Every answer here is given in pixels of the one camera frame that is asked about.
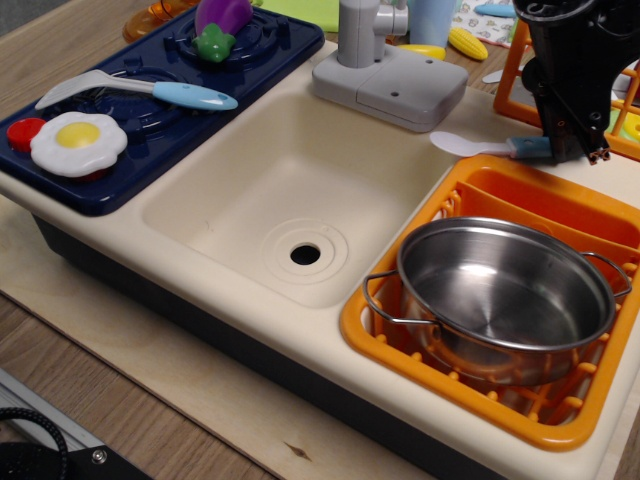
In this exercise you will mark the white spoon blue handle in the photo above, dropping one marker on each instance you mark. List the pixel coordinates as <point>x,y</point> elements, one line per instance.
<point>513,147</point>

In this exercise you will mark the black metal bracket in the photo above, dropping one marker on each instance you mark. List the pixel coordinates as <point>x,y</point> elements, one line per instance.
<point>102,463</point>

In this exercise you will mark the grey toy faucet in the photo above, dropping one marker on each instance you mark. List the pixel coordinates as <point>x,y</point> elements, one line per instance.
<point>393,84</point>

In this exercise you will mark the patterned white cloth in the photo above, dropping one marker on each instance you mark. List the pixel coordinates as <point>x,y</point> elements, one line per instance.
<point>497,31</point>

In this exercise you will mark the purple toy eggplant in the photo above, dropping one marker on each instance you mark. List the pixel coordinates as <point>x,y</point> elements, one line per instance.
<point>216,24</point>

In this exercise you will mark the cream toy sink unit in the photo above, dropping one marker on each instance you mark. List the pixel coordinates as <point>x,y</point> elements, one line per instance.
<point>269,228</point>

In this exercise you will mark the toy fried egg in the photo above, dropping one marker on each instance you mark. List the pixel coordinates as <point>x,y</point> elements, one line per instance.
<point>76,144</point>

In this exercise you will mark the stainless steel pan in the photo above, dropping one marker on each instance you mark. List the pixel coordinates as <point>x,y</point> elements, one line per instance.
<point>497,301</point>

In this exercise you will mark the light blue plastic cup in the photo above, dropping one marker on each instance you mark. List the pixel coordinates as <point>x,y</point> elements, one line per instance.
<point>430,21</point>

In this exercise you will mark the blue handled utensil on cloth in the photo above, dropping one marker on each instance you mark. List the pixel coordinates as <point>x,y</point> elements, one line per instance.
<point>496,10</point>

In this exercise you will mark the yellow toy corn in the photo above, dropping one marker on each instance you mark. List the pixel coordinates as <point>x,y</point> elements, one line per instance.
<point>467,44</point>

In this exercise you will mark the orange dish drainer basket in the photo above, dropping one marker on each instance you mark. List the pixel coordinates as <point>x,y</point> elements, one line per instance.
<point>558,416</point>

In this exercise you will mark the orange toy dish rack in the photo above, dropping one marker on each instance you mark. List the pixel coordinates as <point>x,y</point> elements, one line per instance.
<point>514,101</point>

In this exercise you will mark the orange plastic toy lid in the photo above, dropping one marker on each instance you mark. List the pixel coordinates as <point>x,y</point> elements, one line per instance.
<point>154,16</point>

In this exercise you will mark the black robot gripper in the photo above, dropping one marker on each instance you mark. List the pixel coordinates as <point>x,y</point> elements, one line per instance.
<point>580,49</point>

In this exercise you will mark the yellow toy banana piece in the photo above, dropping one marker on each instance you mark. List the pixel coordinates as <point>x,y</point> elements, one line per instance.
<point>430,51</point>

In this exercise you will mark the green cloth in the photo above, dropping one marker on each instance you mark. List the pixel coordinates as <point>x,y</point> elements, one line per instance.
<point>324,13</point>

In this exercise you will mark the grey spatula blue handle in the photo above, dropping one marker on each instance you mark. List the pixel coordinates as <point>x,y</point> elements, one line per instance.
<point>175,93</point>

